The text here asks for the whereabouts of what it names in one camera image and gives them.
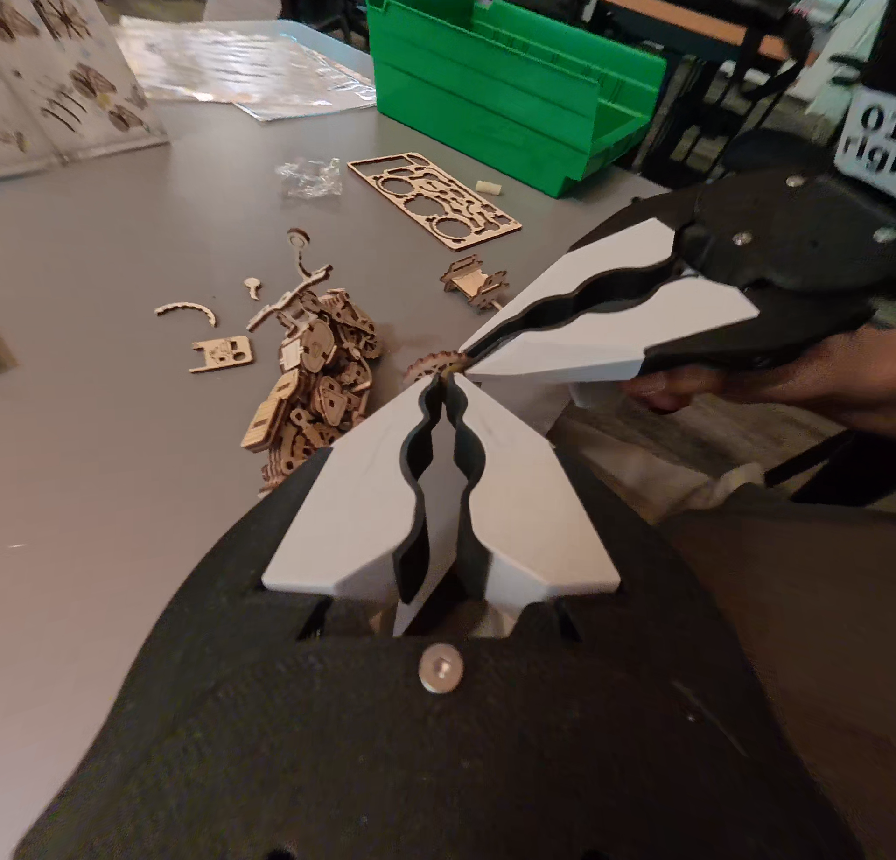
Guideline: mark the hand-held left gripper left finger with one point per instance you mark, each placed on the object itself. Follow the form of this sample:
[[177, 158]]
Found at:
[[343, 517]]

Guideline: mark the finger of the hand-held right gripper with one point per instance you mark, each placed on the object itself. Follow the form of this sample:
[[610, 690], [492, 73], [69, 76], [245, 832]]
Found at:
[[595, 258], [630, 328]]

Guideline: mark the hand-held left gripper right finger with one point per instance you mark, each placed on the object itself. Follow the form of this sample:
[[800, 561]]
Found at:
[[539, 517]]

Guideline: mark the wooden spoked gear wheel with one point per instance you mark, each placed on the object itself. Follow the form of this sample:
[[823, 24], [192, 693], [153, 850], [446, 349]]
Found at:
[[427, 366]]

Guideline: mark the grey desk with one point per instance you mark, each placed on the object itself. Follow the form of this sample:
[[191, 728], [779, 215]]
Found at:
[[105, 454]]

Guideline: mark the person's right hand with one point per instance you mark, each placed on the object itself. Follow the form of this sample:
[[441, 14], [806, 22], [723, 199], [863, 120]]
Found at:
[[805, 377]]

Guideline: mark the person's beige trousers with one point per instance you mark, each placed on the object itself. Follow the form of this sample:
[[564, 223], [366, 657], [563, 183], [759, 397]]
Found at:
[[630, 454]]

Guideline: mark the small cream block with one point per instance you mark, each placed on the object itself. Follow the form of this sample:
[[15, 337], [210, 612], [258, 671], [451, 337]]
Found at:
[[490, 188]]

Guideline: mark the wooden motorcycle model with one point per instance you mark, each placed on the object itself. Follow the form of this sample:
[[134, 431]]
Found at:
[[315, 370]]

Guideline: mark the green plastic bin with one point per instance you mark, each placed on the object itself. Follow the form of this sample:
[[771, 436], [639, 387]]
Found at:
[[490, 104]]

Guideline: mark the small wooden plate oval holes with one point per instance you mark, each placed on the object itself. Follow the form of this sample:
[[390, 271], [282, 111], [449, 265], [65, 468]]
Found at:
[[210, 356]]

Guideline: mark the small round-headed wooden piece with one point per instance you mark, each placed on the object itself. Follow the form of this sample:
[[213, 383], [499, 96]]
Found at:
[[253, 284]]

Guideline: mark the wooden part sheet large rings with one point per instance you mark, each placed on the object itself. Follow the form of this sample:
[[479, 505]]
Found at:
[[355, 164]]

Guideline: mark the curved wooden arc piece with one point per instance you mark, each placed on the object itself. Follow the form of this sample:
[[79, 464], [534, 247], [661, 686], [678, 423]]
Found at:
[[185, 306]]

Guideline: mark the person's brown sweater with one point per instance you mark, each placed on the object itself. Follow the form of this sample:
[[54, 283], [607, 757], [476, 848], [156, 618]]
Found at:
[[805, 629]]

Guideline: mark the crumpled clear plastic bag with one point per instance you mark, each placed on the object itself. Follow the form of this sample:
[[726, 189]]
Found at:
[[308, 177]]

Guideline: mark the clear plastic sleeve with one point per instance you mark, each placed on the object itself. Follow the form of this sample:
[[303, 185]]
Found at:
[[245, 69]]

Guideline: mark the instruction booklet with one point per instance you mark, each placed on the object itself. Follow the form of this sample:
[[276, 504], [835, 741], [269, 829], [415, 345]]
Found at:
[[70, 69]]

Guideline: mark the small wooden ribbed frame assembly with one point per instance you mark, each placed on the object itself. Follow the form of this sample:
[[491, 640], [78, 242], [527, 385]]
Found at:
[[469, 279]]

